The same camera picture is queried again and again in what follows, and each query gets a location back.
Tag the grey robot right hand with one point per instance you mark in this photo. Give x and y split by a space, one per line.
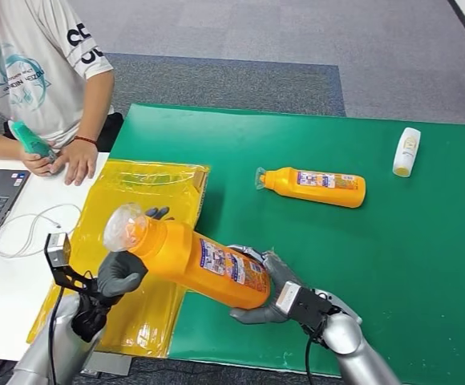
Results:
282 273

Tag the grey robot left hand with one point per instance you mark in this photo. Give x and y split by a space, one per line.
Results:
118 273

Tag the orange bottle with clear cap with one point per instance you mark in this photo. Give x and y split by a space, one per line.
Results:
288 187
184 260

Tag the teal plastic bottle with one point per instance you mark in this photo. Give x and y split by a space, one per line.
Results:
29 141

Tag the person's left forearm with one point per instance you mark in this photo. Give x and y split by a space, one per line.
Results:
96 106

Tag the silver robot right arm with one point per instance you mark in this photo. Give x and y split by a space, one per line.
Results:
356 356

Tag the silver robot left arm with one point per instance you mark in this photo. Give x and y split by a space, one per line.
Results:
60 350

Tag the white plastic bottle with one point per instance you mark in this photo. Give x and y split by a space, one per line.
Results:
406 153

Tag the yellow plastic bag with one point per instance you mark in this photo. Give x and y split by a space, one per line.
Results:
96 202

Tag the grey metal plate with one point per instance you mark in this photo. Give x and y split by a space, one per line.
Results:
112 364

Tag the person's left hand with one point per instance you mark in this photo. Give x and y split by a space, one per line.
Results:
76 162

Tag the person's hand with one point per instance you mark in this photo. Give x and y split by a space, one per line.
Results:
35 163
76 162

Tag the green table mat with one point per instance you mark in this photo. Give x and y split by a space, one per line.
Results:
376 255

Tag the person's right hand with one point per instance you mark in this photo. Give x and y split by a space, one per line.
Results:
35 163

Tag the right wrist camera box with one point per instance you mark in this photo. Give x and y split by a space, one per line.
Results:
309 308

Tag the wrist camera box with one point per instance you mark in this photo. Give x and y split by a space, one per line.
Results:
309 308
58 251

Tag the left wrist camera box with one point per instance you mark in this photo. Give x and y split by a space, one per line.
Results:
58 251

